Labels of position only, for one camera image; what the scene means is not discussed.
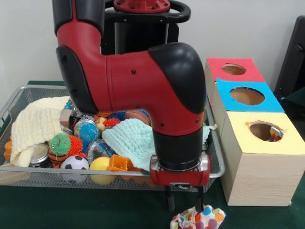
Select orange plastic block toy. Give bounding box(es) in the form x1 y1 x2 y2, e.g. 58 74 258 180
107 154 153 188

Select wooden box with three holes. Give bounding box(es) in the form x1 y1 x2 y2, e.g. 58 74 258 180
203 58 305 207

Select small soccer ball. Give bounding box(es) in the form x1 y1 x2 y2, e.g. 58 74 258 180
60 155 90 184

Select dark green table cloth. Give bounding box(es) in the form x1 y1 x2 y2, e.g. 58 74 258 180
0 80 305 229

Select blue spiky ball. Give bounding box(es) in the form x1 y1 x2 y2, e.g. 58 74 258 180
109 111 127 121

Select blue globe ball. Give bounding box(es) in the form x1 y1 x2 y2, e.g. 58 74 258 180
73 120 101 153

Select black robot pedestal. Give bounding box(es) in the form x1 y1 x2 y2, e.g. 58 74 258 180
100 0 192 55

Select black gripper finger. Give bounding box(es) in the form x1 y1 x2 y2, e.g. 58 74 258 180
195 186 205 213
165 185 176 212

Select small brown football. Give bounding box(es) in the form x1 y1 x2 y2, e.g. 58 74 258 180
125 109 151 125

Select cream white cloth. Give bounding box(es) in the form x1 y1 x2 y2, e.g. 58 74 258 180
9 95 71 167

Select light blue cloth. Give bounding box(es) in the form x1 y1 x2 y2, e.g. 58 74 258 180
102 118 211 172

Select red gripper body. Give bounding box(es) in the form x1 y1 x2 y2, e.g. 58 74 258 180
150 155 212 188

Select multicolour spotted cloth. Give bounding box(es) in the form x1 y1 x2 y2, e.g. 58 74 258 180
170 204 227 229
269 126 285 143

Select clear mesh bin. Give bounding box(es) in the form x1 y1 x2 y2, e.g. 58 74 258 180
0 85 226 194

